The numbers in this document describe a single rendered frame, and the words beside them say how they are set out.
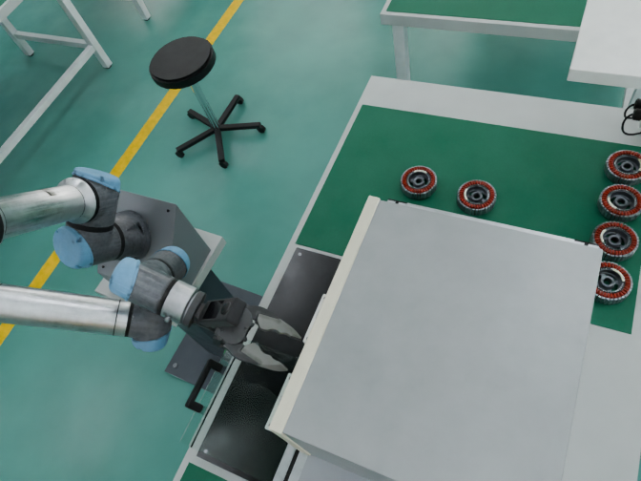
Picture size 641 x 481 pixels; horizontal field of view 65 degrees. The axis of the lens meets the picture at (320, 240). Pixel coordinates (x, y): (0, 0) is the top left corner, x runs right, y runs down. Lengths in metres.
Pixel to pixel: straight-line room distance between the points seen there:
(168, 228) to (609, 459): 1.24
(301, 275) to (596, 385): 0.81
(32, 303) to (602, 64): 1.30
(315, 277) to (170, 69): 1.55
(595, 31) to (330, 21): 2.42
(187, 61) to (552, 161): 1.78
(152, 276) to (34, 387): 1.87
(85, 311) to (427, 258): 0.68
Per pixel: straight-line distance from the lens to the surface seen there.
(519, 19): 2.21
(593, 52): 1.37
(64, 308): 1.12
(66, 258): 1.47
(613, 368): 1.45
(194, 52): 2.76
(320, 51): 3.42
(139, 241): 1.54
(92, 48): 3.93
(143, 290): 0.97
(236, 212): 2.71
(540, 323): 0.83
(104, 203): 1.39
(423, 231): 0.89
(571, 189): 1.68
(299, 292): 1.48
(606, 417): 1.41
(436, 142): 1.76
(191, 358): 2.40
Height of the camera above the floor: 2.07
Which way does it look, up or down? 57 degrees down
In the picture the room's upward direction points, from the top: 21 degrees counter-clockwise
